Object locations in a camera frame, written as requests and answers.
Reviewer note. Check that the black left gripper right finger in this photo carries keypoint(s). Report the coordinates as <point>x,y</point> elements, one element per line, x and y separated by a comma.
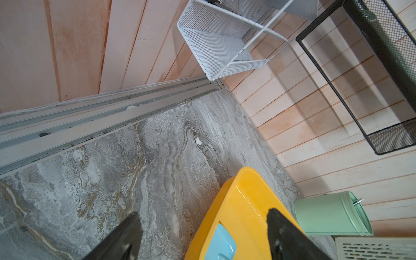
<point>287,242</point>

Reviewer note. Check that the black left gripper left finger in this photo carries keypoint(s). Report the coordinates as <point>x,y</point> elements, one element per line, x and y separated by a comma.
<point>123,243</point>

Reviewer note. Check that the yellow plastic storage tray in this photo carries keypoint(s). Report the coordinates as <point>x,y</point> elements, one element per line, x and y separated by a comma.
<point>241,206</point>

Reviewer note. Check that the green cylindrical pen cup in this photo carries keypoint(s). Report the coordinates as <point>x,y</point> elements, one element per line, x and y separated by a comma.
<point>332,215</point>

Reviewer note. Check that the white file organizer rack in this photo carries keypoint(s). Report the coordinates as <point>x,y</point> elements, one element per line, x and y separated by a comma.
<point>371,248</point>

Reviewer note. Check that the blue toy shovel teal handle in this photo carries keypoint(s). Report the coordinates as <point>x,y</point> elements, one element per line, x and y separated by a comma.
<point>222,245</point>

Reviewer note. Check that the aluminium frame rail left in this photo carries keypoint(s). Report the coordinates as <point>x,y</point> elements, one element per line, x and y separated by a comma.
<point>30,135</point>

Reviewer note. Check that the black wire mesh basket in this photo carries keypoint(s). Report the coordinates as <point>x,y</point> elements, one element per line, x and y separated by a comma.
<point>354,97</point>

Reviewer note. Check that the white wire mesh shelf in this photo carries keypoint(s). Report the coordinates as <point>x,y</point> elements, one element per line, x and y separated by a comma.
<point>219,33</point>

